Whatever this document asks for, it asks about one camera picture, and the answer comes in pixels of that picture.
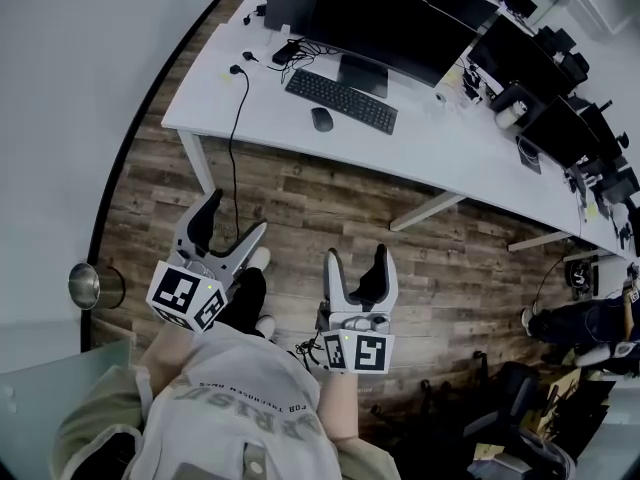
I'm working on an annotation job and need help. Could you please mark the person's white printed shirt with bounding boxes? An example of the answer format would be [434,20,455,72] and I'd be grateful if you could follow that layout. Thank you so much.
[130,321,346,480]

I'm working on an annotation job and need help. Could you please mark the person's black trousers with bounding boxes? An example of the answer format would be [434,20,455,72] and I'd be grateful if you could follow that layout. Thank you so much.
[214,266,269,340]

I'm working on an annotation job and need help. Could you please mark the large black curved monitor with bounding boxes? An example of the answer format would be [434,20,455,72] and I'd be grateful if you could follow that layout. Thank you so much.
[306,0,482,100]

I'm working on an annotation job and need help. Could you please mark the black keyboard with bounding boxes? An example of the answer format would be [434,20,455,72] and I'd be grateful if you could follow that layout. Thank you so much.
[284,67,400,136]

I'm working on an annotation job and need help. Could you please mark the white desk leg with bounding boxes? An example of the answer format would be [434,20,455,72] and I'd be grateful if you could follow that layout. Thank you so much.
[389,191,467,233]
[176,130,217,195]
[507,229,577,254]

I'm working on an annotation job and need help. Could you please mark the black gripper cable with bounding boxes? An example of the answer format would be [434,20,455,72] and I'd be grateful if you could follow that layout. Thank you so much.
[293,326,332,375]

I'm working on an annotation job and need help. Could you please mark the black computer mouse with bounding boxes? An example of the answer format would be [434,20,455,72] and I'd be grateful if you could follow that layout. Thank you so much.
[310,106,335,133]

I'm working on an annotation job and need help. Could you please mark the person's left forearm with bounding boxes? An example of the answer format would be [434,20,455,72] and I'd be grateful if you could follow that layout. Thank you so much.
[137,316,202,404]

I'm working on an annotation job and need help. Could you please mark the metal door knob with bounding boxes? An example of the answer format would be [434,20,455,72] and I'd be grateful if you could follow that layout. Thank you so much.
[67,262,102,311]

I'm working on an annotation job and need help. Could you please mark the black power cable with plug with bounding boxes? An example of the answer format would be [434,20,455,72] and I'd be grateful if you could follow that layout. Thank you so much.
[228,63,251,235]

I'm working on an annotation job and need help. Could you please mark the white jar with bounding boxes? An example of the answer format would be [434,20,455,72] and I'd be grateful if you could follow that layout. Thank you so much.
[494,99,529,130]

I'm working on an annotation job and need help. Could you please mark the person's right forearm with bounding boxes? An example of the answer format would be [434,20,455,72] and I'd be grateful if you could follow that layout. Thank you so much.
[316,367,362,442]

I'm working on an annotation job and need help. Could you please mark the black office chair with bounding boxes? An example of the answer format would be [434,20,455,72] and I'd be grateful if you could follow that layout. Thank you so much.
[462,361,577,480]

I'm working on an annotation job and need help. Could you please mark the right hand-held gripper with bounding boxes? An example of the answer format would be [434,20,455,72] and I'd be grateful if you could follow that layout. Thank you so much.
[315,243,399,374]

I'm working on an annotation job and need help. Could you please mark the black power adapter with cables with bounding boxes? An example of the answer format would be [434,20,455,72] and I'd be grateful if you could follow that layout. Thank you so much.
[267,36,334,85]

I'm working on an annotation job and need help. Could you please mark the black flat pad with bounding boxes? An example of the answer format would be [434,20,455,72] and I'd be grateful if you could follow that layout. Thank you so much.
[516,135,543,176]

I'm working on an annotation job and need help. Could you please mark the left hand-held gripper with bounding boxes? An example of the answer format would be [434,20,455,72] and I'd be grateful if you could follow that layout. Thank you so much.
[145,187,269,334]

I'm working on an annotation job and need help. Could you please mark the black computer case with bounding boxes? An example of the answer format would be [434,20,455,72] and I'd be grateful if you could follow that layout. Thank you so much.
[263,0,321,37]

